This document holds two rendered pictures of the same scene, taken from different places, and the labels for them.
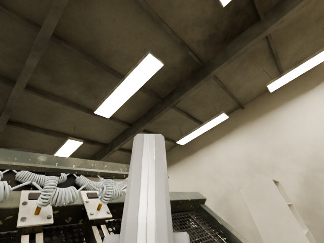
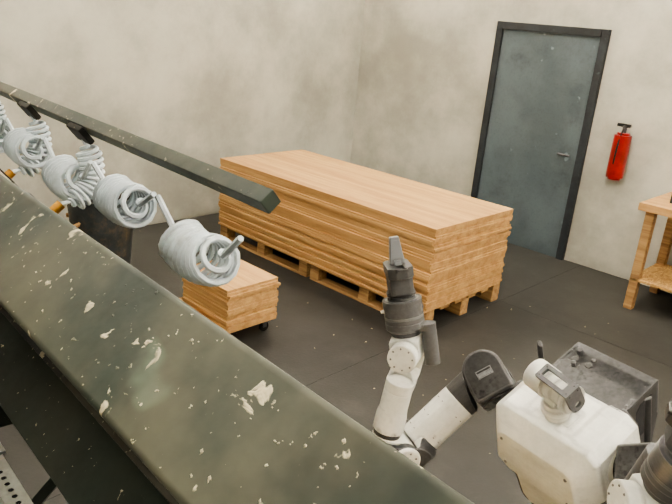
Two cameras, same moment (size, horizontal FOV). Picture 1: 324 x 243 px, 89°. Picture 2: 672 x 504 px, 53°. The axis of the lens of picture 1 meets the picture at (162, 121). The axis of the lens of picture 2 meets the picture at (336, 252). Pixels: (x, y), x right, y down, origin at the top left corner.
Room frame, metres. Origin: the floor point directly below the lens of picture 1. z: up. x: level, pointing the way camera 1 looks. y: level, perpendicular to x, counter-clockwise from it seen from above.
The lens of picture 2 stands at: (0.03, 1.41, 2.09)
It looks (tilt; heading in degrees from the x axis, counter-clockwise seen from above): 19 degrees down; 278
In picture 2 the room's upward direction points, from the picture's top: 5 degrees clockwise
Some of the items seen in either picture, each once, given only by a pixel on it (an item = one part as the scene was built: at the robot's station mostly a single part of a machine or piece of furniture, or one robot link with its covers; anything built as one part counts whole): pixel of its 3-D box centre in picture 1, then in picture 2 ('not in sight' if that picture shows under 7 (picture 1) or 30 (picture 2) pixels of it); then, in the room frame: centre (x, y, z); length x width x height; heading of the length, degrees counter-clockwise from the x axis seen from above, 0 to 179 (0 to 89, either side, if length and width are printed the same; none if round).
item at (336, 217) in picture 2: not in sight; (351, 224); (0.66, -4.13, 0.39); 2.46 x 1.04 x 0.78; 145
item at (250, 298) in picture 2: not in sight; (221, 298); (1.33, -2.65, 0.20); 0.61 x 0.51 x 0.40; 145
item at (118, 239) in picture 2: not in sight; (101, 234); (2.51, -3.23, 0.33); 0.54 x 0.54 x 0.65
